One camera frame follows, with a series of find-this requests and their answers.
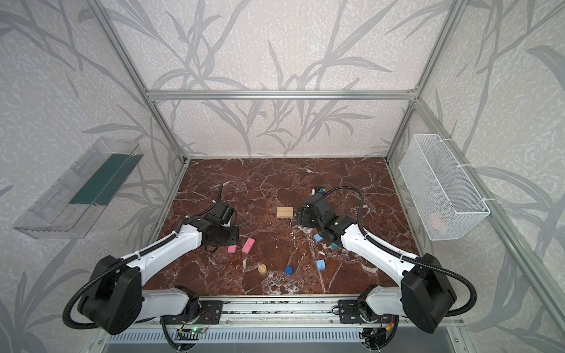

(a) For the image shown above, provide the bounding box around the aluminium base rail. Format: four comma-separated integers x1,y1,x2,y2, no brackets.
96,294,464,329

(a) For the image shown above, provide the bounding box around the clear plastic wall tray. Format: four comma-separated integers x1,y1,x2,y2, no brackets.
13,138,144,239

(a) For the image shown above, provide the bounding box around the pink object in basket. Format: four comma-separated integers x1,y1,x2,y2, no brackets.
429,212,449,235

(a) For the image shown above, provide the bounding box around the natural wood cylinder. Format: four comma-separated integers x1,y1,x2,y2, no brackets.
257,264,267,275

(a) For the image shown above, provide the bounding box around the white wire mesh basket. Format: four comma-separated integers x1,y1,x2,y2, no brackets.
399,134,490,241

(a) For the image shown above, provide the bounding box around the light blue cube block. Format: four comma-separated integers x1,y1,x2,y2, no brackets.
316,260,326,271

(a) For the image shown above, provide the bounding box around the aluminium enclosure frame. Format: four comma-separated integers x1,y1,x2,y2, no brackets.
86,1,564,329

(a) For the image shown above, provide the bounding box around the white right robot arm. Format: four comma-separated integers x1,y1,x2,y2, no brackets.
297,193,478,333

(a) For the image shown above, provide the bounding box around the natural wood long block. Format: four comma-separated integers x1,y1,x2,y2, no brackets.
276,207,294,219

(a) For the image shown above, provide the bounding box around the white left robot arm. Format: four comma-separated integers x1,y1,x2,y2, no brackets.
62,202,239,335

